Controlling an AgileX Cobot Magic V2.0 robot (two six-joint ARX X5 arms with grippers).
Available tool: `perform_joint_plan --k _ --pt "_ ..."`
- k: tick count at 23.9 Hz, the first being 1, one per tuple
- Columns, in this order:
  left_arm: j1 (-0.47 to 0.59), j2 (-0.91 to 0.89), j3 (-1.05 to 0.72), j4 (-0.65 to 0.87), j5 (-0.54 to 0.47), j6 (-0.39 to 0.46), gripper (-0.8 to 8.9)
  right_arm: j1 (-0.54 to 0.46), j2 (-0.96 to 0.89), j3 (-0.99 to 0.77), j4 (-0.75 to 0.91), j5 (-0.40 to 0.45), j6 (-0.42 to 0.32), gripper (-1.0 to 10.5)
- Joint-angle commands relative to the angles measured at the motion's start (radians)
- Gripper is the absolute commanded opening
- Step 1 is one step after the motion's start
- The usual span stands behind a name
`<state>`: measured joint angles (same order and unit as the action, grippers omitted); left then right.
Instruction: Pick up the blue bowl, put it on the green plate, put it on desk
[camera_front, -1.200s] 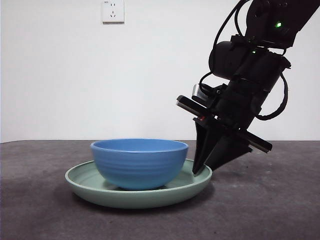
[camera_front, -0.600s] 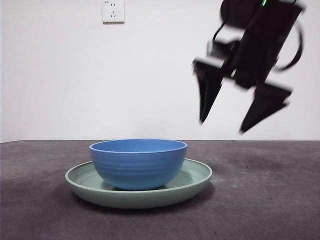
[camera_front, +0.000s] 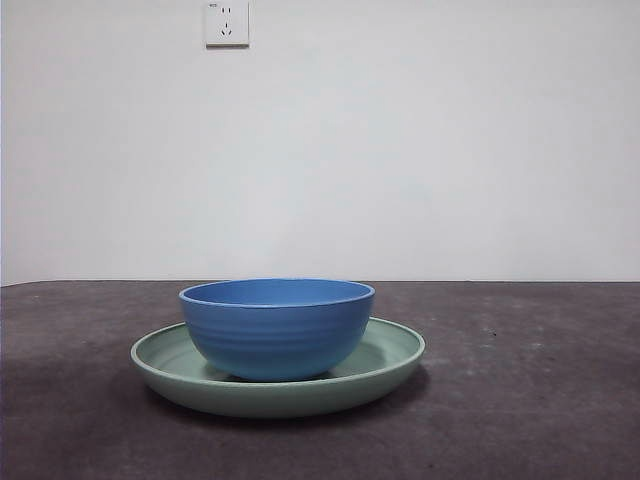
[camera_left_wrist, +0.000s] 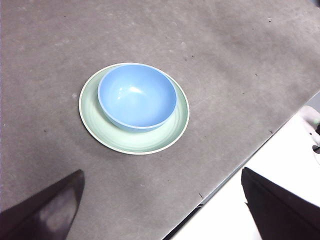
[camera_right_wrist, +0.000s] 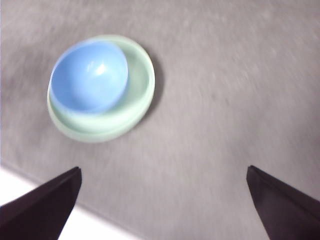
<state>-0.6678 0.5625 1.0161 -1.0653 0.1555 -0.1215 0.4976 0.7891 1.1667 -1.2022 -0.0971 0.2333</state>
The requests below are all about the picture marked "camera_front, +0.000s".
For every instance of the blue bowl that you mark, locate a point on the blue bowl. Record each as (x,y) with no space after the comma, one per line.
(275,335)

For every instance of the green plate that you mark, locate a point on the green plate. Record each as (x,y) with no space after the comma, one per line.
(280,397)

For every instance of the white wall socket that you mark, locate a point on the white wall socket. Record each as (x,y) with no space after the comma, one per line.
(227,25)

